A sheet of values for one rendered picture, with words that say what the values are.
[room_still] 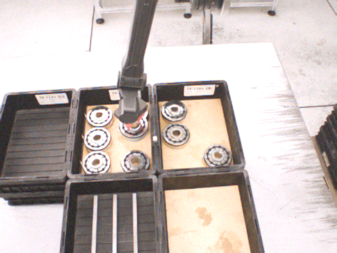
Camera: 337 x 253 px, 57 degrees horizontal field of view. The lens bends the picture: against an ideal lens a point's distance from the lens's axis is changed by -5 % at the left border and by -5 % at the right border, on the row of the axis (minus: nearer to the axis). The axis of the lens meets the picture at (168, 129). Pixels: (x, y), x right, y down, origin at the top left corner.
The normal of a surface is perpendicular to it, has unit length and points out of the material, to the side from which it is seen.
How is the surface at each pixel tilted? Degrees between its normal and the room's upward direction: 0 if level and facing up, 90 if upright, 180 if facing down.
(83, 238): 0
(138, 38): 96
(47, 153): 0
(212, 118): 0
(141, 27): 96
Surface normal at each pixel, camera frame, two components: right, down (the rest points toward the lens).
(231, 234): 0.00, -0.57
